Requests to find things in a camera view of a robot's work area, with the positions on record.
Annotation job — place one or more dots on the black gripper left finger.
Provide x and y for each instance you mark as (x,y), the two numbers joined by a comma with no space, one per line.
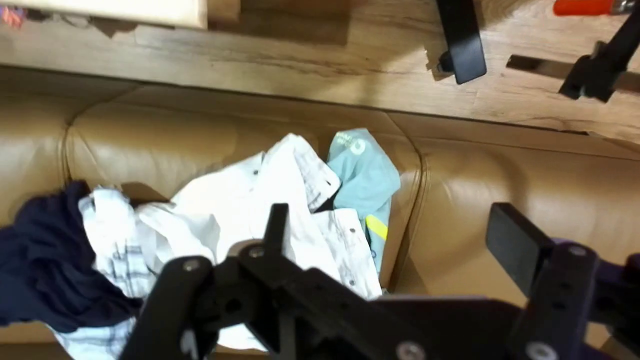
(192,306)

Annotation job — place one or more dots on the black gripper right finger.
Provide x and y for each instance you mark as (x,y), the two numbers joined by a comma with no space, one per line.
(561,292)

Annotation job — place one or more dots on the white shirt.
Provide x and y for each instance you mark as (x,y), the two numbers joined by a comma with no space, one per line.
(266,193)

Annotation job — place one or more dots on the brown leather sofa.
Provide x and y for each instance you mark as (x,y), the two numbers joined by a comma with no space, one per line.
(507,180)

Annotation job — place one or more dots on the navy blue garment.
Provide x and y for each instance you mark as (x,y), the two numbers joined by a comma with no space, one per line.
(47,267)

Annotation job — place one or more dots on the light blue garment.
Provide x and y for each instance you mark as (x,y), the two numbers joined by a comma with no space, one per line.
(367,172)

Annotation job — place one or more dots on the black stand leg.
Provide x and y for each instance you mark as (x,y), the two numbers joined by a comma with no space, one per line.
(460,40)

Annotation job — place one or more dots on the beige board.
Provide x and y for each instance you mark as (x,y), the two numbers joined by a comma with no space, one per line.
(106,11)

